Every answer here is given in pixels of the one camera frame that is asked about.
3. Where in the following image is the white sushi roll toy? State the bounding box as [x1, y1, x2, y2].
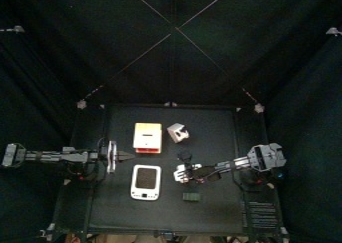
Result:
[166, 122, 191, 144]

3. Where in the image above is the dark green toy block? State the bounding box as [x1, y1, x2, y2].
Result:
[182, 192, 202, 203]

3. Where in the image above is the cream and red toy toaster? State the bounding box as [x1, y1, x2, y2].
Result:
[132, 122, 163, 154]

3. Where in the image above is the black ribbed panel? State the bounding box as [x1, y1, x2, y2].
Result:
[243, 201, 280, 229]

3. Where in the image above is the thin diagonal cord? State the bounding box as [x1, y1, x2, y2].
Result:
[123, 0, 260, 105]
[81, 0, 236, 102]

